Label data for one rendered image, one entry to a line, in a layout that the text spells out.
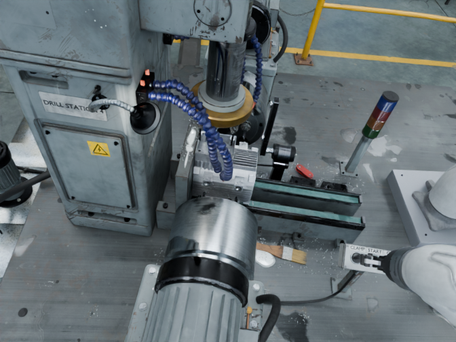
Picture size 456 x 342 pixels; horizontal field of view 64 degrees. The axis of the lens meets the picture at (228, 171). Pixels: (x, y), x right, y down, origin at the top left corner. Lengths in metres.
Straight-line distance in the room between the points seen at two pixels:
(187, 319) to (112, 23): 0.55
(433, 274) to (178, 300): 0.43
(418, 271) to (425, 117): 1.52
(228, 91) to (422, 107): 1.46
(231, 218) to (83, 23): 0.57
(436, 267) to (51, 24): 0.81
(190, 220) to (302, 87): 1.25
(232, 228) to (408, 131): 1.28
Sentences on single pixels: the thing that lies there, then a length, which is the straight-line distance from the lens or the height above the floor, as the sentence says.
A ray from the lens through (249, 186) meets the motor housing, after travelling 1.18.
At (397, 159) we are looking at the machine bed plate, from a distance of 1.86.
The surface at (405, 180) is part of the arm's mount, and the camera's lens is 1.69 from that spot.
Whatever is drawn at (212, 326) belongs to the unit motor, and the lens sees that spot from 0.66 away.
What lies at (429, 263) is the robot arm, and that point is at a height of 1.45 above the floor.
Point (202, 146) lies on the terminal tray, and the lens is 1.19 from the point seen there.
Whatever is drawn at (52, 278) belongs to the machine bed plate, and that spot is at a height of 0.80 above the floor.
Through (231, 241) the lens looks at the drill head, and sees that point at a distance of 0.95.
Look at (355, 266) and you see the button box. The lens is 1.13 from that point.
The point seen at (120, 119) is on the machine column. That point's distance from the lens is 0.91.
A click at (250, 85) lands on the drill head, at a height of 1.16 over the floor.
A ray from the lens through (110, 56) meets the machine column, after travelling 0.80.
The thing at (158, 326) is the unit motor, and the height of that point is 1.34.
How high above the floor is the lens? 1.98
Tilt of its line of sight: 50 degrees down
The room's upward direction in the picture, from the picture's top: 9 degrees clockwise
